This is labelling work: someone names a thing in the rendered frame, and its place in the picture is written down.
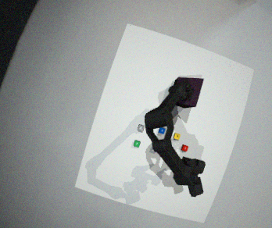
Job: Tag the red block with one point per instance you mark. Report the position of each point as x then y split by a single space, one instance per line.
184 147

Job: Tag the green block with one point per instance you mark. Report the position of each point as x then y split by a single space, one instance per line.
137 143

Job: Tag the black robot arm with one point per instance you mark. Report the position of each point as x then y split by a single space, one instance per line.
184 173

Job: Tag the blue block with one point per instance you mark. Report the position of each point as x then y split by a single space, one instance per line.
162 130

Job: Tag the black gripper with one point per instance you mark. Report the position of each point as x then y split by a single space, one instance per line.
200 164

